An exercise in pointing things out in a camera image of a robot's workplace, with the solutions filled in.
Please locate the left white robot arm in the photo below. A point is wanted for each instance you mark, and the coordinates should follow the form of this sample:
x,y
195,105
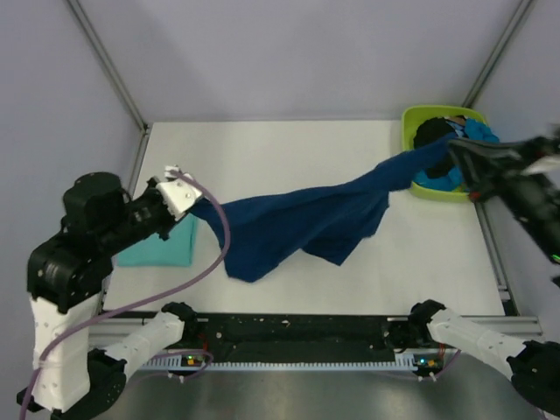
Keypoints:
x,y
67,280

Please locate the bright blue t-shirt in basket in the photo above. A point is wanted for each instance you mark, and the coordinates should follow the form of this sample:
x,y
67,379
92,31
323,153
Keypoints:
x,y
473,130

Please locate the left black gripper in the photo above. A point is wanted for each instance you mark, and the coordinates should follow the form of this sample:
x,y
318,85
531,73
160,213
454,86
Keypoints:
x,y
152,192

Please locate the black t-shirt in basket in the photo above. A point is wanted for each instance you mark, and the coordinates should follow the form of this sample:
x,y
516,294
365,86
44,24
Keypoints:
x,y
433,130

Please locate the aluminium extrusion rail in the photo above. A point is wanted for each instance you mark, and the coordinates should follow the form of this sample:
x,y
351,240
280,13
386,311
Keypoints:
x,y
522,327

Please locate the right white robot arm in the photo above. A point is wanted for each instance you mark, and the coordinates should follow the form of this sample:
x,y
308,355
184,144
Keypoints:
x,y
531,367

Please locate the folded teal t-shirt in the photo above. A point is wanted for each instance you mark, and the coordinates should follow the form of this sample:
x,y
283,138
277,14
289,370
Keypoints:
x,y
176,251

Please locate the left aluminium frame post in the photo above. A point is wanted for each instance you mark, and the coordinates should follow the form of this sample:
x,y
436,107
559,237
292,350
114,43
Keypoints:
x,y
106,63

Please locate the aluminium frame post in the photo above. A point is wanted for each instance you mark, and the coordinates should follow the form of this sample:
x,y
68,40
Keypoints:
x,y
106,63
520,15

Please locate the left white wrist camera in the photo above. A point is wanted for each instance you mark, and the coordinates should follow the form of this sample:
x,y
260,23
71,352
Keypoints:
x,y
179,196

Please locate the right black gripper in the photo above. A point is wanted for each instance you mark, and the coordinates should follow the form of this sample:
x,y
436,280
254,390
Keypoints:
x,y
483,181

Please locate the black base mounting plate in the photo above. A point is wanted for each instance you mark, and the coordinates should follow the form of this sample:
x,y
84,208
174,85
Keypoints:
x,y
268,338

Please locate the right aluminium frame post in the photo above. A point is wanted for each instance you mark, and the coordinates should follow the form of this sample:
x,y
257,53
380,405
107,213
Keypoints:
x,y
520,15

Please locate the lime green plastic basket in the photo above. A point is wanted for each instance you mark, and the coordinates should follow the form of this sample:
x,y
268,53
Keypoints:
x,y
412,118

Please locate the dark blue printed t-shirt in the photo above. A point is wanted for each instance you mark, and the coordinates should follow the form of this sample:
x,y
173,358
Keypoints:
x,y
328,222

